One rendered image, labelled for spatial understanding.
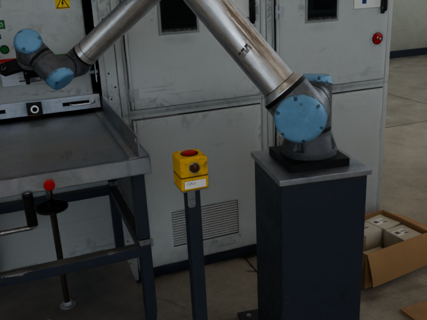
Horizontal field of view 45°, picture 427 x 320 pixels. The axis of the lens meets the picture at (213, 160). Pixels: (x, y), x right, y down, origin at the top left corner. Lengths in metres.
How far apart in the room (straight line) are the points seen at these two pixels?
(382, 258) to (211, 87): 1.09
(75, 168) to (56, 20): 0.83
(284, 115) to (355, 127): 1.28
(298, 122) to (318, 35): 1.08
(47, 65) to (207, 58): 0.78
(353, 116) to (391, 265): 0.77
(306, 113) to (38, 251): 1.42
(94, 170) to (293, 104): 0.63
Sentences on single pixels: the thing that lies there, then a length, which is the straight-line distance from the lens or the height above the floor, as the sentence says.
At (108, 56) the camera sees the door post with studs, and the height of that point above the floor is 1.08.
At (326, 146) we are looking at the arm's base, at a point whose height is 0.82.
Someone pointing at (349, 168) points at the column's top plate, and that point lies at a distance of 1.76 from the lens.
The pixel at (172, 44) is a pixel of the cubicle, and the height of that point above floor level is 1.11.
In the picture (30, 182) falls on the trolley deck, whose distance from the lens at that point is 1.60.
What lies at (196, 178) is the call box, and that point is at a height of 0.84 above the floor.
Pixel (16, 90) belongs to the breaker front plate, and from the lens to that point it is 2.27.
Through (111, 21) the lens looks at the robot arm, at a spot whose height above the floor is 1.24.
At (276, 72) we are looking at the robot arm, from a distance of 1.55.
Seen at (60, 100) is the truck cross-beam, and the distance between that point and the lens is 2.27.
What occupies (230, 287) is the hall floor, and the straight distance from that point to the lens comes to 2.49.
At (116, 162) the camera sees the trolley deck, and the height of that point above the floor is 0.84.
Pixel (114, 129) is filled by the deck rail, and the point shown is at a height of 0.85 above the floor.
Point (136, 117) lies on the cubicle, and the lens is 2.30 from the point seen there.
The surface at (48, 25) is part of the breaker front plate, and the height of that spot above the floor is 1.22.
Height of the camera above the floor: 1.35
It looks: 19 degrees down
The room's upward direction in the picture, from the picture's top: 3 degrees counter-clockwise
